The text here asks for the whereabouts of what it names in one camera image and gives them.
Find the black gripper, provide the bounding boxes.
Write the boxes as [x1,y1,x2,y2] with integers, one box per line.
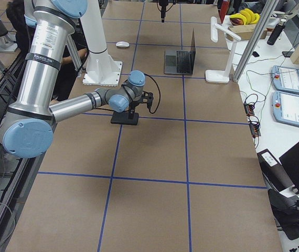
[128,91,154,120]

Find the black mouse pad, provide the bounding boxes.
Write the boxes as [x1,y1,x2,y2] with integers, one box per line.
[110,112,139,125]

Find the grey laptop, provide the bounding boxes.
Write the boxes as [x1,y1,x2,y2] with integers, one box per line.
[164,30,196,75]

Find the white computer mouse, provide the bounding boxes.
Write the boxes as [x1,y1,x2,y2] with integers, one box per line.
[115,41,130,48]

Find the white desk lamp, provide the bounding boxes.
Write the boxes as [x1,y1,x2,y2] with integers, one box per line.
[205,16,242,84]

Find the yellow banana toys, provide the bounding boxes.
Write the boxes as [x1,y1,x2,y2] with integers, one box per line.
[229,8,260,26]

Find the blue teach pendant near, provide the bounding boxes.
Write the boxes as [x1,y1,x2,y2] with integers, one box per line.
[272,91,299,127]

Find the blue teach pendant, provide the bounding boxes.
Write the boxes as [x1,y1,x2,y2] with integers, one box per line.
[272,91,299,127]
[271,65,299,95]

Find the blue teach pendant far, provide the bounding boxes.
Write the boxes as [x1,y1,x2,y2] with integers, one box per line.
[271,65,299,95]

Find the black water bottle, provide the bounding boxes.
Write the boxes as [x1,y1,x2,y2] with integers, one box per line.
[267,18,286,45]

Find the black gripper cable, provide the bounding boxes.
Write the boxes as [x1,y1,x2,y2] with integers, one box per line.
[144,73,162,114]

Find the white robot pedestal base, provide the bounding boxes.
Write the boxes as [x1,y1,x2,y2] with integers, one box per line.
[80,0,123,87]

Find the aluminium frame post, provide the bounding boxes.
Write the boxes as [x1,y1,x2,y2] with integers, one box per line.
[232,0,279,82]

